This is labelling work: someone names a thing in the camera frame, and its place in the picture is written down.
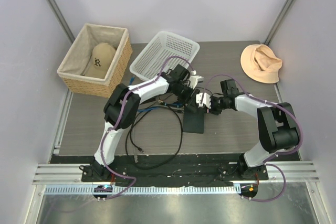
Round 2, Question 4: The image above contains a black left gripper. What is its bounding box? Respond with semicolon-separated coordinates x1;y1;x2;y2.
174;84;199;114

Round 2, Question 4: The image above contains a black power cable with plug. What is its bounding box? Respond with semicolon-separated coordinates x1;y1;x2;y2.
196;86;224;99

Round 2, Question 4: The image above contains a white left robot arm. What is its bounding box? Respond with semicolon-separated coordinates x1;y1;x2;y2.
90;64;204;182

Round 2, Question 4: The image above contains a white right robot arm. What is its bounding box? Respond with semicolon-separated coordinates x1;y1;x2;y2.
205;79;302;179

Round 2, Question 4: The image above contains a peach bucket hat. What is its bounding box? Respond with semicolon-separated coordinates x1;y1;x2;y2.
240;44;283;84

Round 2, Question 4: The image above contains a white plastic mesh basket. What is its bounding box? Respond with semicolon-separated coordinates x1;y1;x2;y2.
129;31;200;81

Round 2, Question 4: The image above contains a beige baseball cap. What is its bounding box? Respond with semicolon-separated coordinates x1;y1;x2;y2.
84;42;116;79

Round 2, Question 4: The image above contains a wicker basket with liner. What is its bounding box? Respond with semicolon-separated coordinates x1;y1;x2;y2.
57;23;133;98

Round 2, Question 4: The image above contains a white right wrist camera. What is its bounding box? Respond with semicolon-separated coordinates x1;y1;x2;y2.
195;93;211;109

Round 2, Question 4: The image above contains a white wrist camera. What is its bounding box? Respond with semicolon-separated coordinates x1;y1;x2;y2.
188;70;204;89
195;93;211;109

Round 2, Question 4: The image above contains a black network switch box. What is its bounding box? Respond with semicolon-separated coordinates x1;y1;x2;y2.
182;109;204;134

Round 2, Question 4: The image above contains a blue ethernet cable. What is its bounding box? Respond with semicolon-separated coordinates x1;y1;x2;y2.
128;77;184;113

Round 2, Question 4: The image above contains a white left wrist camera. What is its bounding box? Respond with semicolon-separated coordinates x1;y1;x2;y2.
188;70;204;89

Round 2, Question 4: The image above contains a black ethernet cable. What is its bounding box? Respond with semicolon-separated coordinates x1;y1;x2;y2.
125;100;184;169

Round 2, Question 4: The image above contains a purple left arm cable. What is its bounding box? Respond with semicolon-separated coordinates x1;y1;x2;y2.
101;56;196;200

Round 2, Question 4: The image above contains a grey ethernet cable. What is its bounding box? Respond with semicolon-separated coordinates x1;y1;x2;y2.
131;126;140;163

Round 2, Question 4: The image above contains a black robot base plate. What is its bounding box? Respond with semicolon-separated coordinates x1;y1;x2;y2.
49;152;270;183

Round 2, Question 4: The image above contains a white slotted cable duct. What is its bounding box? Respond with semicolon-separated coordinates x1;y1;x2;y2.
45;184;241;196

